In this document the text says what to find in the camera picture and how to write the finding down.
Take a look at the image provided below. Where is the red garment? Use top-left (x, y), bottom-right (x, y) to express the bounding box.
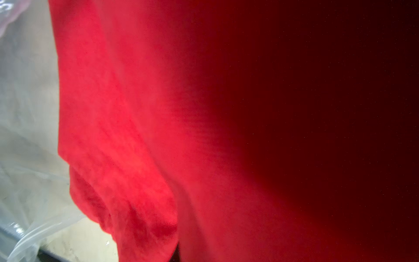
top-left (49, 1), bottom-right (419, 262)

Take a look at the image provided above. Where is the clear plastic vacuum bag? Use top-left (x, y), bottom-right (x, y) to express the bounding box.
top-left (1, 1), bottom-right (84, 262)

